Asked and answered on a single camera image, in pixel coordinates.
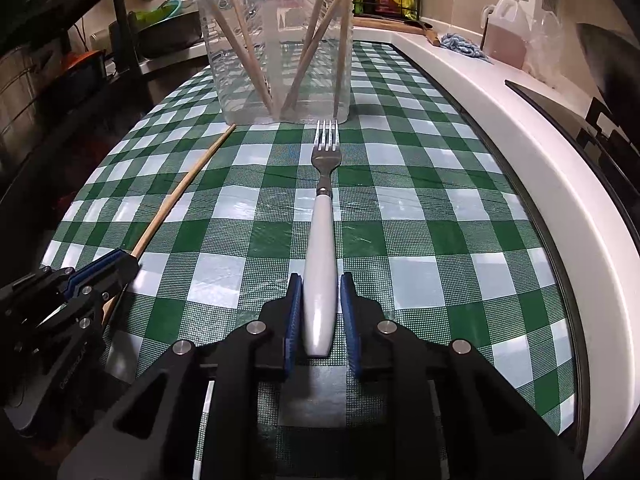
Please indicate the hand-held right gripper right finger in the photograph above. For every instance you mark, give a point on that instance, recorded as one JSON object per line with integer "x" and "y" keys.
{"x": 350, "y": 330}

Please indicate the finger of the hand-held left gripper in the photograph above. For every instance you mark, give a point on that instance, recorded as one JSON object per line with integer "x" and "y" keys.
{"x": 112, "y": 290}
{"x": 105, "y": 265}

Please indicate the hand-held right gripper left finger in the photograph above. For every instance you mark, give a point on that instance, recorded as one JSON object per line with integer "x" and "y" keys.
{"x": 294, "y": 330}

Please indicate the clear plastic container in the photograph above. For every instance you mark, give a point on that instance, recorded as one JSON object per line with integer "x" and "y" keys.
{"x": 280, "y": 60}

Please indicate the green checkered tablecloth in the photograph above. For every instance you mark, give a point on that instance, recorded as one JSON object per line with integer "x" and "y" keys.
{"x": 425, "y": 220}

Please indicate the orange plastic item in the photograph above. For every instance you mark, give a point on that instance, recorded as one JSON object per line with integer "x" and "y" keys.
{"x": 82, "y": 62}

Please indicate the black frying pan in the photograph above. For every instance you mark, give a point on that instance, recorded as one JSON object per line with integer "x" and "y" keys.
{"x": 170, "y": 35}

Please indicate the black metal shelf rack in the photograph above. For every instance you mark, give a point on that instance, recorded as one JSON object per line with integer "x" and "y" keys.
{"x": 120, "y": 20}

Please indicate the green plastic bowl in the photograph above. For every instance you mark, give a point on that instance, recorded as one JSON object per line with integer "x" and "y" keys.
{"x": 157, "y": 14}

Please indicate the black induction cooktop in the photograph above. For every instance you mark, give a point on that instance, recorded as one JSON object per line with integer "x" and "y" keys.
{"x": 560, "y": 110}

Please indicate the blue knitted cloth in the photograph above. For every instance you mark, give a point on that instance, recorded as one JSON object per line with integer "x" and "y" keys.
{"x": 465, "y": 45}

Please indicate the wooden cutting board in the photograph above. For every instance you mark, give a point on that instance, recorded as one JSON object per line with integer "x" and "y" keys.
{"x": 385, "y": 22}

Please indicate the plastic jug of brown liquid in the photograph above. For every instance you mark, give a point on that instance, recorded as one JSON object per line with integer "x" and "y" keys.
{"x": 507, "y": 35}

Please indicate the clear empty plastic bottle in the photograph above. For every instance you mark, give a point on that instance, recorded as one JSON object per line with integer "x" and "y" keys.
{"x": 550, "y": 45}

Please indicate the dark metal wok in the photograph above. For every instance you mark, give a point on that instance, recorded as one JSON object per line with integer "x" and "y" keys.
{"x": 615, "y": 60}

